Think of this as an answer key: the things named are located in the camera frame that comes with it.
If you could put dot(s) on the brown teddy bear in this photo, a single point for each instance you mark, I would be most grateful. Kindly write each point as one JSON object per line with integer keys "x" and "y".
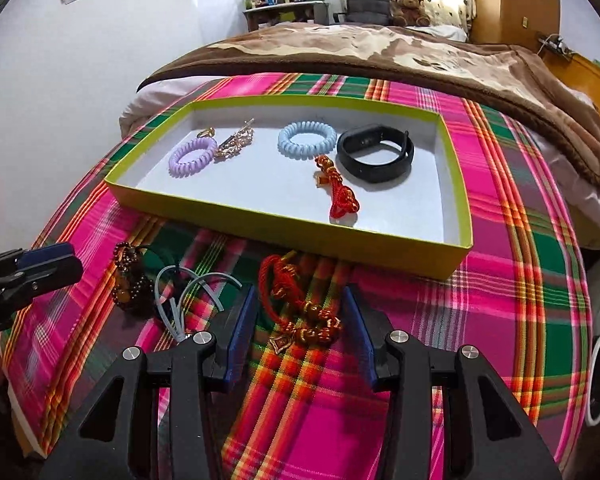
{"x": 410, "y": 7}

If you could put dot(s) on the black wristband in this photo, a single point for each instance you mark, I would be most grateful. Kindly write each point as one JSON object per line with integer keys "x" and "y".
{"x": 365, "y": 172}

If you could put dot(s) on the power strip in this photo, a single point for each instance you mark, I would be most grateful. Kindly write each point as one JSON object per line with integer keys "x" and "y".
{"x": 555, "y": 45}

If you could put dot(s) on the cluttered desk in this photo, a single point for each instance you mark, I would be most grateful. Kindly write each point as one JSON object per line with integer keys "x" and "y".
{"x": 280, "y": 15}

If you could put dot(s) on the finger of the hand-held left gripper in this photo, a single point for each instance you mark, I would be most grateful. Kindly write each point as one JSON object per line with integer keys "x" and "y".
{"x": 50, "y": 255}
{"x": 55, "y": 272}

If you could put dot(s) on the grey chair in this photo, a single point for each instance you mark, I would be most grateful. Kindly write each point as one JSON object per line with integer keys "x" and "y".
{"x": 365, "y": 7}

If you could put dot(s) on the wooden headboard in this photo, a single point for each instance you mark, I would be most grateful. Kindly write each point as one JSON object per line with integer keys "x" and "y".
{"x": 590, "y": 77}

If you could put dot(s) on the brown fleece blanket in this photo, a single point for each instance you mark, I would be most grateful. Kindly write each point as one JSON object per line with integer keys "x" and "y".
{"x": 430, "y": 65}

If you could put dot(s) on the pink plaid blanket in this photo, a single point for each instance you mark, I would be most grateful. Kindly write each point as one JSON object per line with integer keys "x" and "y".
{"x": 520, "y": 260}

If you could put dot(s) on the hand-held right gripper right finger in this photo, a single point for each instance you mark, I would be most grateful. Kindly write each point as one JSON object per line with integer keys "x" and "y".
{"x": 357, "y": 335}

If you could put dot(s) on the rhinestone hair clip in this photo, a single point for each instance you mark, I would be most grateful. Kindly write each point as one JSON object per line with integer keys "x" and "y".
{"x": 232, "y": 145}

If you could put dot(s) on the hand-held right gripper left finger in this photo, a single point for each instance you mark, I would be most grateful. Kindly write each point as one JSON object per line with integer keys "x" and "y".
{"x": 242, "y": 330}

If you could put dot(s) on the yellow-green cardboard box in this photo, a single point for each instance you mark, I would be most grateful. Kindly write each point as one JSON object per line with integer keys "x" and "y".
{"x": 260, "y": 195}

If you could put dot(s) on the white pillow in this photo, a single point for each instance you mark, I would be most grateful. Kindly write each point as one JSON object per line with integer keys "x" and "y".
{"x": 447, "y": 32}

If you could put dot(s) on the wooden wardrobe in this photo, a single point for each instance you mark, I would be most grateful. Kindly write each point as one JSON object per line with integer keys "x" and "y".
{"x": 510, "y": 0}

